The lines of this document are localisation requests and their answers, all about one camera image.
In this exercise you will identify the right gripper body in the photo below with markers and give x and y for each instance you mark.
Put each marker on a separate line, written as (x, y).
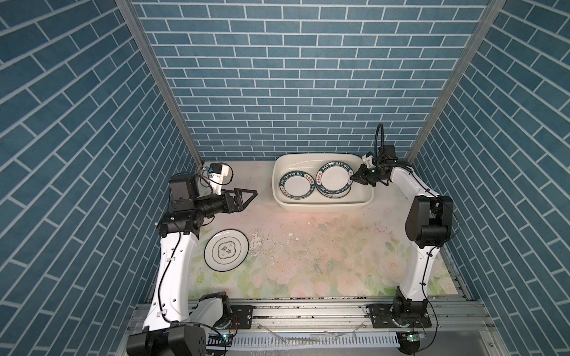
(372, 176)

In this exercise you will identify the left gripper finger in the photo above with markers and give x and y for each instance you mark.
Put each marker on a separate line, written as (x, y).
(243, 196)
(236, 207)

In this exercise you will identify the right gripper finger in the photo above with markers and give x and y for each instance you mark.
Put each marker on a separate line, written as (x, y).
(358, 179)
(361, 172)

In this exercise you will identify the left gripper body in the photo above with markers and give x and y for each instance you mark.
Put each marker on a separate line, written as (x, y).
(210, 205)

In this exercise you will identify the green rim plate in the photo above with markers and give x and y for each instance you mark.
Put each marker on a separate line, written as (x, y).
(334, 177)
(297, 185)

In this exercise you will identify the orange sunburst plate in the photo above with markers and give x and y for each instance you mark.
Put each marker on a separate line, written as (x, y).
(336, 195)

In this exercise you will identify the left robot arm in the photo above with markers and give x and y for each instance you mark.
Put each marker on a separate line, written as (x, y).
(170, 327)

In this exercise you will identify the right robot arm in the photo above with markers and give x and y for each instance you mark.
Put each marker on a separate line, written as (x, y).
(428, 227)

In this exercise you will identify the white plastic bin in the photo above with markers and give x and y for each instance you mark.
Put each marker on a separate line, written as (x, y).
(358, 197)

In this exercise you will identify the white plate grey flower outline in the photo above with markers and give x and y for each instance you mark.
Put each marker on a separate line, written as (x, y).
(226, 250)

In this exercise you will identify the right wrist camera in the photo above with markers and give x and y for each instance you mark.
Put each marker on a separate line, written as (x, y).
(382, 154)

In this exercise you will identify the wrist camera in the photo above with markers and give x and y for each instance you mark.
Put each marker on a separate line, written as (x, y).
(218, 175)
(382, 154)

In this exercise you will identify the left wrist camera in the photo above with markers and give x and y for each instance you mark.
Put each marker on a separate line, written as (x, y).
(218, 175)

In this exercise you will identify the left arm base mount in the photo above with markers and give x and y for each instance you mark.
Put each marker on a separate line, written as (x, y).
(236, 317)

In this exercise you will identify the right corner aluminium post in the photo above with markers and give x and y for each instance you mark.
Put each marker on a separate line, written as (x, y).
(475, 40)

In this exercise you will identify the corner aluminium post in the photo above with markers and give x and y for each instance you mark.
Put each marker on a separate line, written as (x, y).
(134, 24)
(475, 40)

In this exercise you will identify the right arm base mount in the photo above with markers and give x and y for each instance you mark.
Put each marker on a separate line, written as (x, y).
(398, 316)

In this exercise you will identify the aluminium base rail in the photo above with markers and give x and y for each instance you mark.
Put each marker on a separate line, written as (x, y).
(345, 322)

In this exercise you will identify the left corner aluminium post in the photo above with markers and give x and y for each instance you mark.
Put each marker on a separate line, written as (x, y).
(134, 24)

